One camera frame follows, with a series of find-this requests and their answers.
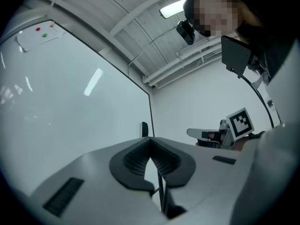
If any ceiling light panel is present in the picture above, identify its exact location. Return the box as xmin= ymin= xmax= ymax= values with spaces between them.
xmin=159 ymin=0 xmax=188 ymax=19

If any black chest-mounted plate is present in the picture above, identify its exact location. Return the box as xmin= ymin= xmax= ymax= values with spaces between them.
xmin=220 ymin=36 xmax=258 ymax=79

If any large whiteboard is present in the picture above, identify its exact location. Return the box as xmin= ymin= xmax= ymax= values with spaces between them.
xmin=0 ymin=19 xmax=155 ymax=196

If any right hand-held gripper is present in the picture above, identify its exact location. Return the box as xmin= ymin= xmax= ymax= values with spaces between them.
xmin=187 ymin=107 xmax=255 ymax=150

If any white paper sheet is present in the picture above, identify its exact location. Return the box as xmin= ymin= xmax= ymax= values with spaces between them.
xmin=15 ymin=23 xmax=67 ymax=53

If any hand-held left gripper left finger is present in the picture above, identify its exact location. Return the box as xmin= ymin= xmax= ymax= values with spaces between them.
xmin=29 ymin=136 xmax=170 ymax=225

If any black head-mounted camera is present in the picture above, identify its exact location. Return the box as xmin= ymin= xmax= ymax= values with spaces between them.
xmin=176 ymin=19 xmax=196 ymax=45

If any black cable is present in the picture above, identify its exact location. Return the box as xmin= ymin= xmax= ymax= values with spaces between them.
xmin=240 ymin=74 xmax=275 ymax=129

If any black and white whiteboard eraser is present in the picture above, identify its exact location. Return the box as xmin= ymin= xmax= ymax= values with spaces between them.
xmin=139 ymin=122 xmax=149 ymax=137

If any white ceiling pipe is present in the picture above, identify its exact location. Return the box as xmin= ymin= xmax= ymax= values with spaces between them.
xmin=152 ymin=55 xmax=222 ymax=89
xmin=142 ymin=46 xmax=222 ymax=84

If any person's head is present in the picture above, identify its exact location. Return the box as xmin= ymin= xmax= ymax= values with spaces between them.
xmin=187 ymin=0 xmax=237 ymax=38

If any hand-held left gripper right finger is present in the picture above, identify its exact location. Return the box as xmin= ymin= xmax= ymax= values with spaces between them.
xmin=149 ymin=136 xmax=249 ymax=225

